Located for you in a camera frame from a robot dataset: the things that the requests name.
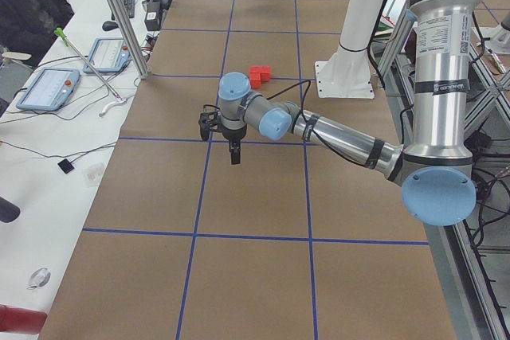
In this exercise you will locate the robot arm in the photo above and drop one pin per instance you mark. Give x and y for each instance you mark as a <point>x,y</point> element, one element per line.
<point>431,164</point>

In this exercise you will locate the black power adapter box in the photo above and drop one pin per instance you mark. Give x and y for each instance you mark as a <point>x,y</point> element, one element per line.
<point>152,18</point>

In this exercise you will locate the red object bottom left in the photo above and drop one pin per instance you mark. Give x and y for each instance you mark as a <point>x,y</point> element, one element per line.
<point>16,320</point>

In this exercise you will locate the teach pendant far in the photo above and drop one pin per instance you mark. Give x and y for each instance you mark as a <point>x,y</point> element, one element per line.
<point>108,55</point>

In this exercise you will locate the red block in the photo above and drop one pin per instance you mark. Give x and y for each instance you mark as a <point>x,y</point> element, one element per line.
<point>256,69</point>
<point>265,73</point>
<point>255,80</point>

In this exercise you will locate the aluminium frame post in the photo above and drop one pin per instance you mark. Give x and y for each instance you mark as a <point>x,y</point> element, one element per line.
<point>128,33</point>

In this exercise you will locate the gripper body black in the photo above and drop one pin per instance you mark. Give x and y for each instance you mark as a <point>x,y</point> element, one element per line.
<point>234,134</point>

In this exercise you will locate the teach pendant near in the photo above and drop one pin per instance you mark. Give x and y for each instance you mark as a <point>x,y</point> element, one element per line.
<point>50,89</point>

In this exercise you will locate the black computer mouse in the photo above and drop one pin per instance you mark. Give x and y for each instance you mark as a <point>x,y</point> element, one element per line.
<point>109,26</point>

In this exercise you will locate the green tipped grabber stick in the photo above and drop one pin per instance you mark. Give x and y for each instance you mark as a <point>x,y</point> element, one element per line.
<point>119,100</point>

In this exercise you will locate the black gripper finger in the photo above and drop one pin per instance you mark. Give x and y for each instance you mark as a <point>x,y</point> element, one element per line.
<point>235,151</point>

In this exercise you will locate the white camera mast base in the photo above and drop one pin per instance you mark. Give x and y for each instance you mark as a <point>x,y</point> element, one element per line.
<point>347,73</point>

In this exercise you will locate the aluminium frame rack right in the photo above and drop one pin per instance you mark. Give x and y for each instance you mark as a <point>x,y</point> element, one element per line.
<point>472,257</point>

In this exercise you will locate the teach pendant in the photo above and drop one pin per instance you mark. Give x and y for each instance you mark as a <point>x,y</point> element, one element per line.
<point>108,55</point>
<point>50,89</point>

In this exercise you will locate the person in black jacket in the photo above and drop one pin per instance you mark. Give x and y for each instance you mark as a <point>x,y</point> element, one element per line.
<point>27,26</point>

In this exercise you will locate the small black square pad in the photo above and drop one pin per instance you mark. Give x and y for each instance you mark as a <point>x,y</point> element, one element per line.
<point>66,166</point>

